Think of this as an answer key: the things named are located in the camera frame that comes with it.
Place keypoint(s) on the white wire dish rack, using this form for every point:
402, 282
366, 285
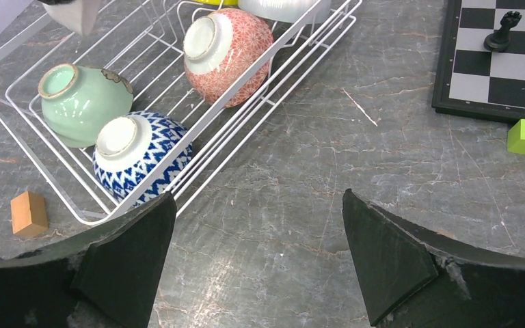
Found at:
143, 41

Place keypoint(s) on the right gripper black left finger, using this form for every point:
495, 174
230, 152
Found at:
106, 276

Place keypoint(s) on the red floral patterned bowl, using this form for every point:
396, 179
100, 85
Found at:
220, 47

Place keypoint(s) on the yellow bowl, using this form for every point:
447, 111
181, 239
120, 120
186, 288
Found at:
219, 2

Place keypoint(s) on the tan wooden block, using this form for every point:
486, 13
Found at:
29, 217

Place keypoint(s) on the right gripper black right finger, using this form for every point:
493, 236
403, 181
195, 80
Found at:
410, 276

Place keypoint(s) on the pale green ceramic bowl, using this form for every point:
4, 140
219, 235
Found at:
77, 101

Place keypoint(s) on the plain white bowl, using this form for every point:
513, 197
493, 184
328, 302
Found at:
78, 16

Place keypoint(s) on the white ribbed bowl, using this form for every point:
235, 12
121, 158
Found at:
279, 10

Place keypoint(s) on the black white chessboard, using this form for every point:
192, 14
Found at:
471, 81

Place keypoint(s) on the blue white patterned bowl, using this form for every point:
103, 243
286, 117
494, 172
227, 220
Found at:
129, 147

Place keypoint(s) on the black chess piece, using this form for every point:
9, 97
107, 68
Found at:
500, 40

